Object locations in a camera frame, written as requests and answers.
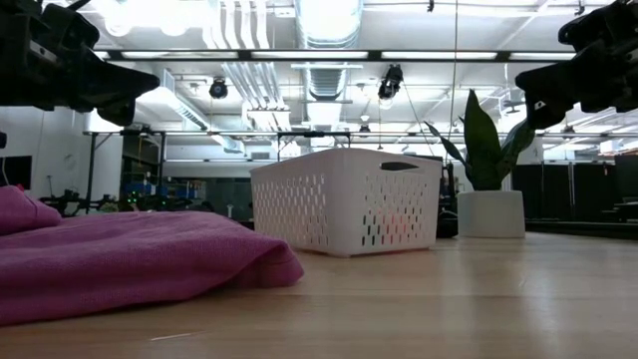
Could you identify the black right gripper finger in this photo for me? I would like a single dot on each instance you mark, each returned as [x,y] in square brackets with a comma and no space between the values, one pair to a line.
[543,114]
[550,82]

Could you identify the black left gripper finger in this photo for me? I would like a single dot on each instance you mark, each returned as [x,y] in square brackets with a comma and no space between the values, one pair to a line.
[119,113]
[124,85]

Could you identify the white perforated plastic basket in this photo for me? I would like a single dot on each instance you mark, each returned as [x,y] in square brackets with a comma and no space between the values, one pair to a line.
[329,179]

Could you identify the green snake plant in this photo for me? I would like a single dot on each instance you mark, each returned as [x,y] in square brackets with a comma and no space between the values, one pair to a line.
[481,144]

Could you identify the black partition panels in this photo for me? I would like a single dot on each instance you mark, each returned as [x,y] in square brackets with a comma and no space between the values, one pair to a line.
[558,189]

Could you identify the black ceiling spotlight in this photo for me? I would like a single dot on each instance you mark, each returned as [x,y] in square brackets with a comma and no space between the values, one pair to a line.
[390,82]
[218,89]

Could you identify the black background robot equipment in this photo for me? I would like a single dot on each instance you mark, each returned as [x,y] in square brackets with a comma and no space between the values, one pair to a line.
[70,199]

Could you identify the black monitor screen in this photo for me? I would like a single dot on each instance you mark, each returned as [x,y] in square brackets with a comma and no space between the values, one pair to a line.
[15,172]

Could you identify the white planter pot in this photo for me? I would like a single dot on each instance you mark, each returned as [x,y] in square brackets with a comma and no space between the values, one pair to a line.
[491,214]

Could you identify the pink cloth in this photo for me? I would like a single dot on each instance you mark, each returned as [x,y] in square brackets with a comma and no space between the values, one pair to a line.
[124,259]

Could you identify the black overhead light bar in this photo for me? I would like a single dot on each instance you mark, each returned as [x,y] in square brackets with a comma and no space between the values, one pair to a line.
[374,55]

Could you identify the black metal rack frame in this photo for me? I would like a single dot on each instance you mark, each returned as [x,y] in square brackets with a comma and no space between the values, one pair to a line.
[91,169]

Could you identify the silver ventilation duct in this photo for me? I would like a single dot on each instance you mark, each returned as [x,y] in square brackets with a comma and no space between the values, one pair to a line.
[329,20]

